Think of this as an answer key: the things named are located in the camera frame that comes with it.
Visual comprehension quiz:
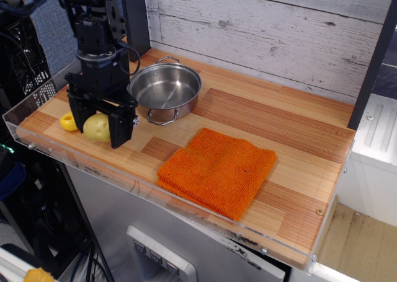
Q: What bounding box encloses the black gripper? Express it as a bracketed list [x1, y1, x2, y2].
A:
[65, 54, 138, 149]

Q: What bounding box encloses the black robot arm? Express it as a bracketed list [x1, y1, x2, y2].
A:
[1, 0, 138, 148]

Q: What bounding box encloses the clear acrylic table guard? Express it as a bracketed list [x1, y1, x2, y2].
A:
[1, 24, 339, 276]

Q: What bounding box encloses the dark right frame post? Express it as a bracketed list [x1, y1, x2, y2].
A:
[347, 0, 396, 130]

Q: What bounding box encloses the yellow handled toy knife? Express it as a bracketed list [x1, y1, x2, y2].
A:
[60, 112, 78, 131]

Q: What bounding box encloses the stainless steel pot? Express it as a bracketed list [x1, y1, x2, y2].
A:
[127, 56, 202, 126]

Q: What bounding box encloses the orange folded cloth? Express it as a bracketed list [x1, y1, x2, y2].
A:
[157, 128, 277, 221]

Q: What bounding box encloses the yellow object bottom left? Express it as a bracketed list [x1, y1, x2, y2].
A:
[22, 268, 56, 282]

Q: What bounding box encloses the white toy sink counter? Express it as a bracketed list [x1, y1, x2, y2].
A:
[336, 94, 396, 226]

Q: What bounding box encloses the black plastic crate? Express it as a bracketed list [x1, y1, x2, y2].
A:
[1, 17, 50, 95]

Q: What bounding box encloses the yellow toy potato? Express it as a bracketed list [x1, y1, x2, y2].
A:
[83, 113, 110, 142]

